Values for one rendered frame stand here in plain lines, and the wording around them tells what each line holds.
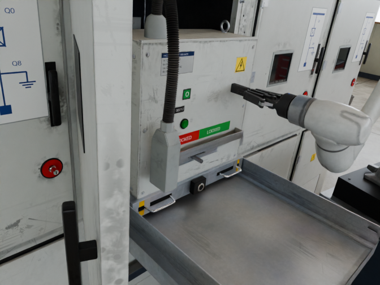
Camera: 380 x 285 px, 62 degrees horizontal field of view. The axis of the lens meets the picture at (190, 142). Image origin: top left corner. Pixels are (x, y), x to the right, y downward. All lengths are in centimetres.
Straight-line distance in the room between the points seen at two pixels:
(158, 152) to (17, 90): 37
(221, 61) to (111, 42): 80
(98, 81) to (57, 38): 58
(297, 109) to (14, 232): 84
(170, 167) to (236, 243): 32
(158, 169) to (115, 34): 65
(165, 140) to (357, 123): 49
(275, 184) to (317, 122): 44
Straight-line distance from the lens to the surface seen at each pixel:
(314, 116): 92
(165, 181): 87
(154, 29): 89
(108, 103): 28
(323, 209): 122
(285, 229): 112
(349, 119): 90
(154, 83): 87
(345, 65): 230
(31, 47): 82
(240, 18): 130
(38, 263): 111
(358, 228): 120
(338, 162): 104
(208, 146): 106
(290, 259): 102
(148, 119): 89
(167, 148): 82
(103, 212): 33
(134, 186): 99
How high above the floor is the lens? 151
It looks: 25 degrees down
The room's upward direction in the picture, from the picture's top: 6 degrees clockwise
